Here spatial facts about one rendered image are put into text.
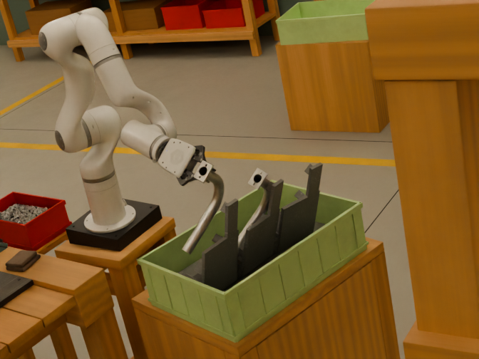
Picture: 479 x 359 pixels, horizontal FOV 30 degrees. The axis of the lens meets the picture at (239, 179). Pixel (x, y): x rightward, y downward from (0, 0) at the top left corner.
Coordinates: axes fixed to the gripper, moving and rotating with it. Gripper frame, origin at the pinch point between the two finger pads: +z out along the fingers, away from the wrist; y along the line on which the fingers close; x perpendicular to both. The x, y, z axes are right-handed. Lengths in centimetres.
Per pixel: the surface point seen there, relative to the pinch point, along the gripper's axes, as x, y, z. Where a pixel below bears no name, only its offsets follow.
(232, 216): 11.7, -7.2, 8.2
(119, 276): 42, -45, -38
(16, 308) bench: 9, -66, -43
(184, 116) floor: 341, 39, -267
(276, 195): 23.1, 4.6, 11.3
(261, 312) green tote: 25.1, -27.9, 25.1
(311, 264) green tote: 38.1, -8.6, 25.6
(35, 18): 433, 67, -559
